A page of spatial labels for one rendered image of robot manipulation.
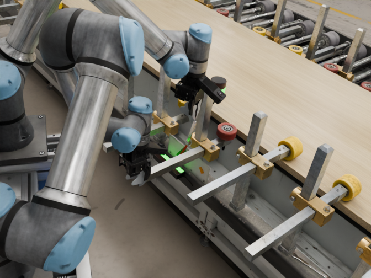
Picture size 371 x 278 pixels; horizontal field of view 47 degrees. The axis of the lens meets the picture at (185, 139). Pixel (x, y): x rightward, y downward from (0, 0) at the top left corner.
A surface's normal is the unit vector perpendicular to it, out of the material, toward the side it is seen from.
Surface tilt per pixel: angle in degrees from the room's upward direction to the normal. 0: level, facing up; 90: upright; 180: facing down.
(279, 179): 90
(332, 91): 0
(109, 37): 44
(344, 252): 90
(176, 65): 90
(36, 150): 0
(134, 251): 0
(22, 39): 89
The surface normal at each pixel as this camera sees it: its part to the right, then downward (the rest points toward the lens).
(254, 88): 0.11, -0.79
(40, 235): -0.07, -0.22
